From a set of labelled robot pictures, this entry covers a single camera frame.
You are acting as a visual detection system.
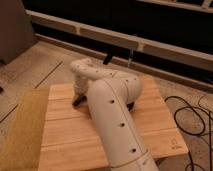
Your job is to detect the dark eraser block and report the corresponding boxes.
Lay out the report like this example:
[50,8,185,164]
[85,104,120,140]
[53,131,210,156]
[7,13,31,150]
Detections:
[72,96,87,107]

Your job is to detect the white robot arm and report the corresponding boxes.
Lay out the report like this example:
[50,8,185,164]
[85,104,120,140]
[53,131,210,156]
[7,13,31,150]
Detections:
[70,58,159,171]

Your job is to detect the black table leg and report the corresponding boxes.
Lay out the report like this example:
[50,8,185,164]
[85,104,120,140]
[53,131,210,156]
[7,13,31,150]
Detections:
[103,54,113,65]

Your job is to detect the black round bowl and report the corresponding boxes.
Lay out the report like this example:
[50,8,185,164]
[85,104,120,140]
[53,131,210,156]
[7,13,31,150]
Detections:
[126,102,135,111]

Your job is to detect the light wooden board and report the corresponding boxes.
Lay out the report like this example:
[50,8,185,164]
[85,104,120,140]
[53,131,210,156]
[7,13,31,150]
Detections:
[38,75,188,171]

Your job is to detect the grey cabinet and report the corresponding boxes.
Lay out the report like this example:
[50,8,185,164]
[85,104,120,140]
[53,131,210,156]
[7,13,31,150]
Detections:
[0,0,37,64]

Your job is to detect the yellow-brown mat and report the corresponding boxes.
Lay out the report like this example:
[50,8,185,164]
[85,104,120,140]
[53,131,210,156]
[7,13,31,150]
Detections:
[0,89,49,171]

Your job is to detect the black cable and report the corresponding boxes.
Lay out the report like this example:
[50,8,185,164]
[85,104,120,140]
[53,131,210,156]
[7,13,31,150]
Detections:
[164,95,213,171]

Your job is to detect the white shelf rail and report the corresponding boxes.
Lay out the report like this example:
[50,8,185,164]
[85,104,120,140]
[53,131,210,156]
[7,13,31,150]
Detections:
[27,10,213,72]

